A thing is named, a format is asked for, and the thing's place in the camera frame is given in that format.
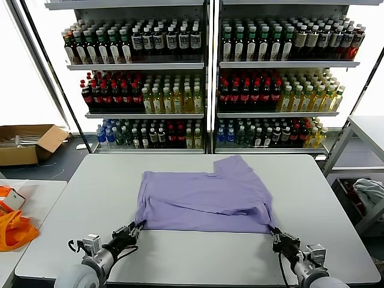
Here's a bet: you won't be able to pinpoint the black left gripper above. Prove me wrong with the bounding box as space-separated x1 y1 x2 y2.
103 220 148 256

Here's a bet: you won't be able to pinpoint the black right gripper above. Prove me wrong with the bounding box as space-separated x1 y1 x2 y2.
268 226 301 256

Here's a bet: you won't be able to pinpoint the purple t-shirt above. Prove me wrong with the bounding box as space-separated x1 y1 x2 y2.
134 155 275 235

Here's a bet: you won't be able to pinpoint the dark storage crate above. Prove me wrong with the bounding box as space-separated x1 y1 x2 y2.
335 176 370 226

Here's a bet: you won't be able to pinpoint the red packaged item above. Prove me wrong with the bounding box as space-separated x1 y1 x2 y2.
344 181 365 215

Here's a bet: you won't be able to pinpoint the white side table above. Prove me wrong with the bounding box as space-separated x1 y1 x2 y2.
0 179 68 288

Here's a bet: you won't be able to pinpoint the small cola bottle red cap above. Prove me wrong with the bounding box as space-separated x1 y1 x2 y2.
299 122 310 144
176 125 186 149
166 125 177 149
290 124 301 145

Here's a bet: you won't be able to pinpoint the light grey crumpled garment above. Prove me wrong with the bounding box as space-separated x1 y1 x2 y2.
352 178 384 217

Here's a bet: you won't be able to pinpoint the yellow tea bottle white cap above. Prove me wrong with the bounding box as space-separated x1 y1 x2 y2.
301 86 314 112
182 86 194 114
311 85 326 112
162 86 173 114
278 85 293 112
331 85 346 112
151 86 163 115
322 85 337 112
172 86 184 114
192 86 203 114
142 87 153 115
290 85 304 112

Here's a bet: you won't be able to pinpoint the orange cloth bag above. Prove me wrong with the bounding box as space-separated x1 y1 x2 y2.
0 209 40 252

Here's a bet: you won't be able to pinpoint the orange and white carton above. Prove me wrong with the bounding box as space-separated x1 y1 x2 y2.
0 185 26 214

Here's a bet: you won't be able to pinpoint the open cardboard box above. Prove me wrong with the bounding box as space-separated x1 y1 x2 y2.
0 124 71 167

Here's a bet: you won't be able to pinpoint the clear plastic packets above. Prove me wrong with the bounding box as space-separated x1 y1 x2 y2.
0 134 41 148

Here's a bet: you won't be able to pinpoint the black slanted pole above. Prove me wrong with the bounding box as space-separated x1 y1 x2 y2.
325 47 384 157
21 0 92 152

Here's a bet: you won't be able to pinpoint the grey metal shelving unit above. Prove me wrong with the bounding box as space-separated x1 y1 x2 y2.
44 0 211 154
213 0 361 154

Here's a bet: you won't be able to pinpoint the dark tea bottle green label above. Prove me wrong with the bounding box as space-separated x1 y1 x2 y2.
221 26 233 62
73 29 88 65
246 26 259 62
119 28 133 64
95 28 110 65
234 26 246 62
270 26 283 62
83 29 98 65
259 26 271 62
281 26 295 62
107 28 121 64

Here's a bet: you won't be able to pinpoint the dark drink bottle white label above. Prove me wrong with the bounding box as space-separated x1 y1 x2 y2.
166 26 178 56
142 26 154 56
189 26 202 56
317 25 332 59
340 26 355 60
131 26 143 56
178 26 190 56
152 26 164 56
329 25 343 59

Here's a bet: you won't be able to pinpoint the amber tea bottle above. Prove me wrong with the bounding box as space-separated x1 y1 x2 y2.
62 29 76 65

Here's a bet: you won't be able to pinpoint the dark bottle beige label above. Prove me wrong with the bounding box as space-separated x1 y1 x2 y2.
305 25 320 59
293 25 308 59

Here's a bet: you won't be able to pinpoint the red drink bottle white label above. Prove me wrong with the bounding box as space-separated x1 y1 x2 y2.
349 27 366 61

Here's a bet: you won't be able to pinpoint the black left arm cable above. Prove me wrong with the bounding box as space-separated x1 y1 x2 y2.
113 244 139 262

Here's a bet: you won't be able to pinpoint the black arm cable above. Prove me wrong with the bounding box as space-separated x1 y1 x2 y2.
113 244 139 262
277 252 298 288

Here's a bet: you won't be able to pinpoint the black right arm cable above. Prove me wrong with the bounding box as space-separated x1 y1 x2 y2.
277 252 298 288

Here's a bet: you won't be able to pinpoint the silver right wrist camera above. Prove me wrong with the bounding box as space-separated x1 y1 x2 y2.
305 243 328 270

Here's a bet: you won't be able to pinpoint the grey metal frame table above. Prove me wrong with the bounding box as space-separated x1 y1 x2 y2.
322 115 384 238

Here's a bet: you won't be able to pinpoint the white slanted frame post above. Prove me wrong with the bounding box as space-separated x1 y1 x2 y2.
4 0 72 131

